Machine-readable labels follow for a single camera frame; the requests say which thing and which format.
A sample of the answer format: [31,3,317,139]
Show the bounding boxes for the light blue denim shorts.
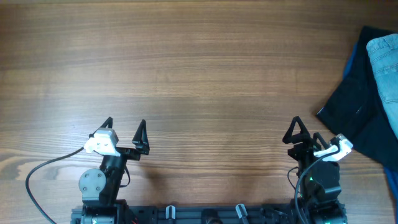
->
[366,34,397,137]

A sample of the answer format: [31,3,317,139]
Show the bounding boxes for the black garment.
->
[317,26,397,170]

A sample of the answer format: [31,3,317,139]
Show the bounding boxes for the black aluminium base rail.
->
[70,203,348,224]

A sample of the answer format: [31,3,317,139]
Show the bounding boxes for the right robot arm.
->
[282,116,353,224]

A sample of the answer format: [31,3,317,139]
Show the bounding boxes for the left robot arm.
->
[71,117,150,224]

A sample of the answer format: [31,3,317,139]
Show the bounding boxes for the blue garment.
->
[343,43,397,223]

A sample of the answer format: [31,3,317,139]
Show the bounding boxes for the white rail clip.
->
[165,205,176,220]
[235,203,249,224]

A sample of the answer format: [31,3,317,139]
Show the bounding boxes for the right white rail clip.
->
[235,203,249,224]

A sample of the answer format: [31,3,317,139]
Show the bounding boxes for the left white rail clip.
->
[165,205,176,220]

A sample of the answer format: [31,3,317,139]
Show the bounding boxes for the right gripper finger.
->
[282,116,310,144]
[312,132,329,149]

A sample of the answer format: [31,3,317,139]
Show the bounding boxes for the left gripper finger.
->
[132,119,150,155]
[98,117,113,129]

